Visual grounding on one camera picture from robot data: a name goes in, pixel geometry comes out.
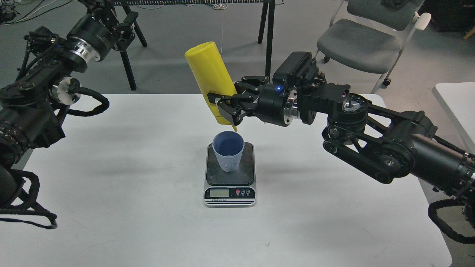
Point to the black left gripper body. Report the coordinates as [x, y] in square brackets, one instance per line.
[95, 34]

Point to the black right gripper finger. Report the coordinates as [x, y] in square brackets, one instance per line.
[252, 85]
[228, 107]

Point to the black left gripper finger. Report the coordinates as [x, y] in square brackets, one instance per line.
[123, 32]
[100, 10]

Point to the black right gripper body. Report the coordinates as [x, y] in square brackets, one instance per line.
[272, 104]

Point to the blue ribbed plastic cup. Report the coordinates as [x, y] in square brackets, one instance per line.
[228, 147]

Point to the yellow squeeze bottle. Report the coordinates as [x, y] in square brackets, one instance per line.
[210, 74]

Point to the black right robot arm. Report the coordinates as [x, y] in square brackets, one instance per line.
[382, 143]

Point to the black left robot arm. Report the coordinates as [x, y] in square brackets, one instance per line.
[44, 93]

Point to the digital kitchen scale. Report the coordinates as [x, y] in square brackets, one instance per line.
[230, 189]

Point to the black trestle table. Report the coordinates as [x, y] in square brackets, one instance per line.
[267, 22]

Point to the grey office chair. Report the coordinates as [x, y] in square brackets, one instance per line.
[365, 48]

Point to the white side table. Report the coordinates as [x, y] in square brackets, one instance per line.
[458, 101]

